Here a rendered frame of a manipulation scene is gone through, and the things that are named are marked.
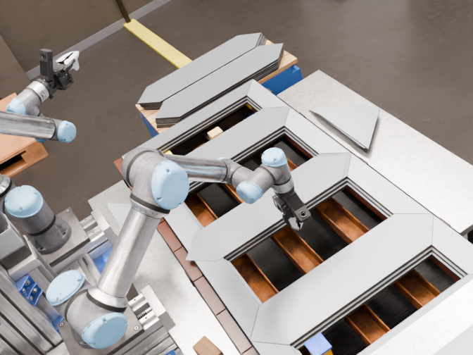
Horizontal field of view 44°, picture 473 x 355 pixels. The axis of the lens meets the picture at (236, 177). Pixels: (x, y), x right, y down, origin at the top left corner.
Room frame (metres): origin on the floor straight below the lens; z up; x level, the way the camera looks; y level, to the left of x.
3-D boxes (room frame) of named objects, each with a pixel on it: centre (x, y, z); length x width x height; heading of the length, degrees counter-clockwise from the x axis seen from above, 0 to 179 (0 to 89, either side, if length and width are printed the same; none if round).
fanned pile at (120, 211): (1.97, 0.51, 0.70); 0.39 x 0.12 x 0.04; 14
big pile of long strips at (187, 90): (2.61, -0.08, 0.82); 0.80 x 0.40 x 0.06; 104
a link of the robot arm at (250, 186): (1.37, -0.04, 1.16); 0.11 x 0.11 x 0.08; 29
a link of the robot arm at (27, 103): (1.92, 0.61, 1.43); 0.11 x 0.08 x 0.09; 133
